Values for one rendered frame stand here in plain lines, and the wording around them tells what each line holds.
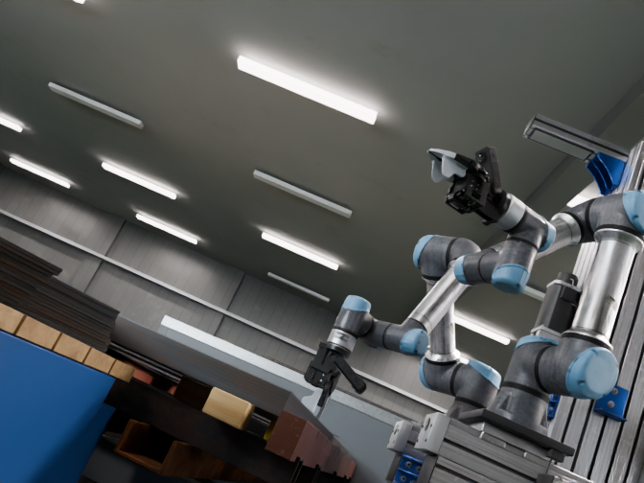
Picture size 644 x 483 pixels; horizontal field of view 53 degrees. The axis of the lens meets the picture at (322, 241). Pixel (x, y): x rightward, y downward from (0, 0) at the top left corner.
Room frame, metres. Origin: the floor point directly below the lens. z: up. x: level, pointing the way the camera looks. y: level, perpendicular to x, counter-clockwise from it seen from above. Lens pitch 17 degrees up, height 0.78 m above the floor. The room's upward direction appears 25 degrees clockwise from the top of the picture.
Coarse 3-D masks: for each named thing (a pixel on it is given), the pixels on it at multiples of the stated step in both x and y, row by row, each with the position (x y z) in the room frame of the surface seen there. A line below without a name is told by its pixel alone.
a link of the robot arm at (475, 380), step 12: (456, 372) 2.06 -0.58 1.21; (468, 372) 2.03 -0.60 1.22; (480, 372) 2.00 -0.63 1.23; (492, 372) 2.00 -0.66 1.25; (456, 384) 2.05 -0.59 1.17; (468, 384) 2.02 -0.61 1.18; (480, 384) 2.00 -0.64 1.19; (492, 384) 2.00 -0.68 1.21; (456, 396) 2.05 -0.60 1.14; (468, 396) 2.01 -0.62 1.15; (480, 396) 2.00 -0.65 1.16; (492, 396) 2.01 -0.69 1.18
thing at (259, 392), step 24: (120, 336) 1.06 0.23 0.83; (144, 336) 1.05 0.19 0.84; (144, 360) 1.38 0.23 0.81; (168, 360) 1.04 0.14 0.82; (192, 360) 1.03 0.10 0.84; (216, 360) 1.02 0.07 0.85; (216, 384) 1.02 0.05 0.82; (240, 384) 1.01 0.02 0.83; (264, 384) 1.00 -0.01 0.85; (264, 408) 1.00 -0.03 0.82; (288, 408) 1.03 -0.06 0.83
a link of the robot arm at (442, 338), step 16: (432, 240) 1.92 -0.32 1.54; (448, 240) 1.89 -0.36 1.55; (416, 256) 1.96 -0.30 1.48; (432, 256) 1.91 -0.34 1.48; (448, 256) 1.87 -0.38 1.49; (432, 272) 1.94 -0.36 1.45; (448, 320) 2.02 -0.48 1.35; (432, 336) 2.07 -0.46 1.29; (448, 336) 2.05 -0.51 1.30; (432, 352) 2.10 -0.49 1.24; (448, 352) 2.07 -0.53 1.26; (432, 368) 2.10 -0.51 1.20; (448, 368) 2.08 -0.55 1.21; (432, 384) 2.14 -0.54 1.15; (448, 384) 2.08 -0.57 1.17
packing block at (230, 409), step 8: (216, 392) 0.97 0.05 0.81; (224, 392) 0.97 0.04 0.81; (208, 400) 0.97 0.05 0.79; (216, 400) 0.97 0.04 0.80; (224, 400) 0.97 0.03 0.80; (232, 400) 0.97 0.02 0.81; (240, 400) 0.96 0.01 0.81; (208, 408) 0.97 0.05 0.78; (216, 408) 0.97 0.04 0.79; (224, 408) 0.97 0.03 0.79; (232, 408) 0.96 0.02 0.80; (240, 408) 0.96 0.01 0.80; (248, 408) 0.97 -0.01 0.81; (216, 416) 0.97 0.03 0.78; (224, 416) 0.97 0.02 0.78; (232, 416) 0.96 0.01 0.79; (240, 416) 0.96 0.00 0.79; (248, 416) 0.99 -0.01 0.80; (232, 424) 0.96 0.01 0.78; (240, 424) 0.96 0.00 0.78
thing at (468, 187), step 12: (456, 180) 1.29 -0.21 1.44; (468, 180) 1.24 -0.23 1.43; (480, 180) 1.25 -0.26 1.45; (456, 192) 1.26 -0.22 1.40; (468, 192) 1.23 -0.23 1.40; (480, 192) 1.25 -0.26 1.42; (504, 192) 1.28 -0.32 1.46; (456, 204) 1.29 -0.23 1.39; (468, 204) 1.27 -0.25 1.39; (480, 204) 1.25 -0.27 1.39; (492, 204) 1.29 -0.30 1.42; (504, 204) 1.27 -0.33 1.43; (480, 216) 1.29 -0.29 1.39; (492, 216) 1.28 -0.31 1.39
